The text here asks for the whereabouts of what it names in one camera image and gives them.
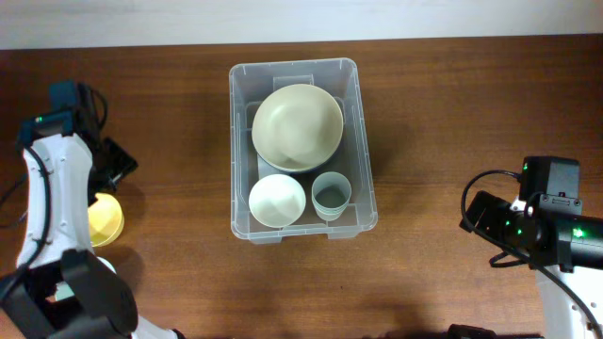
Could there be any light blue small bowl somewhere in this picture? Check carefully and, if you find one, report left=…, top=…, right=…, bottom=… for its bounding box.
left=54, top=257, right=116, bottom=301

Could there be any dark blue plate bowl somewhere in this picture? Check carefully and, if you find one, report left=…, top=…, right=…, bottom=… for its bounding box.
left=257, top=142, right=343, bottom=174

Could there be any grey plastic cup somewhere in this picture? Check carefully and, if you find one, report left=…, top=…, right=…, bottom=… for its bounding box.
left=311, top=171, right=352, bottom=208

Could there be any white small bowl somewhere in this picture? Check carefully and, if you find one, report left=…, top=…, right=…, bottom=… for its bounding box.
left=249, top=174, right=306, bottom=228

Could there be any cream large bowl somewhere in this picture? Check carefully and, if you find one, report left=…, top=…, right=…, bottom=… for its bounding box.
left=252, top=84, right=344, bottom=168

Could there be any mint green plastic cup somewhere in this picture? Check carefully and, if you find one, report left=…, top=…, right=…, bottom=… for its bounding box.
left=314, top=203, right=349, bottom=221

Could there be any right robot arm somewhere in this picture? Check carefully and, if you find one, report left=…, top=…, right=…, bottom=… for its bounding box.
left=460, top=155, right=602, bottom=338

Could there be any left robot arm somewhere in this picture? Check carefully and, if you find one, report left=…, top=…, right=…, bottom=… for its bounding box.
left=1, top=80, right=183, bottom=338

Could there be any yellow small bowl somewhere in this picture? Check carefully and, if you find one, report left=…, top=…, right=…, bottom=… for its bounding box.
left=88, top=193, right=124, bottom=248

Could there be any clear plastic storage bin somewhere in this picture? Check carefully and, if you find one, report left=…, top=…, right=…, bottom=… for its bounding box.
left=229, top=57, right=378, bottom=244

